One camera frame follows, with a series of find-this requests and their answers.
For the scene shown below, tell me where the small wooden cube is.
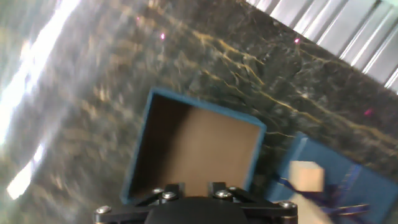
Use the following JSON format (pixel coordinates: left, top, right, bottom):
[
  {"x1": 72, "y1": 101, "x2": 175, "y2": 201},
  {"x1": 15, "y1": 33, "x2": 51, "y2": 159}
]
[{"x1": 288, "y1": 160, "x2": 326, "y2": 193}]

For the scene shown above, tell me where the large wooden block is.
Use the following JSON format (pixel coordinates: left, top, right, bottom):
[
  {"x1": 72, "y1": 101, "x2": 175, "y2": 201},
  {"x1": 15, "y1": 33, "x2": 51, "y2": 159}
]
[{"x1": 289, "y1": 192, "x2": 335, "y2": 224}]

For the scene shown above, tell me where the dark blue ribboned box lid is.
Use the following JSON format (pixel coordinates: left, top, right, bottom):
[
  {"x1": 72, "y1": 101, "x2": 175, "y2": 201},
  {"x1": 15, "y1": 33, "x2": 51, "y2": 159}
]
[{"x1": 264, "y1": 132, "x2": 398, "y2": 224}]

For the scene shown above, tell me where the black gold marble mat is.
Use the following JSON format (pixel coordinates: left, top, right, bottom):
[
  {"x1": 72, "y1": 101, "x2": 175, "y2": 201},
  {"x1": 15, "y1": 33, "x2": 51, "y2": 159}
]
[{"x1": 0, "y1": 0, "x2": 398, "y2": 224}]

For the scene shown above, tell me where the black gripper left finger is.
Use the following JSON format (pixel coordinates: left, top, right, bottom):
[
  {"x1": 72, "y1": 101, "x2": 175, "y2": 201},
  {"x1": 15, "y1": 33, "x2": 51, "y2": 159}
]
[{"x1": 93, "y1": 183, "x2": 186, "y2": 223}]

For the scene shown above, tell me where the dark blue open gift box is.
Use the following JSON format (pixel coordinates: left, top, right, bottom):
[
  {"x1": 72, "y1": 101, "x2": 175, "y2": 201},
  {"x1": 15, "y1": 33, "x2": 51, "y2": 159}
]
[{"x1": 119, "y1": 86, "x2": 267, "y2": 206}]

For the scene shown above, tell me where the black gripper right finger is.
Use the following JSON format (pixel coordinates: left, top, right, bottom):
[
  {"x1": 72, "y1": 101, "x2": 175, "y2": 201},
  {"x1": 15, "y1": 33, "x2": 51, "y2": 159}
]
[{"x1": 207, "y1": 182, "x2": 298, "y2": 217}]

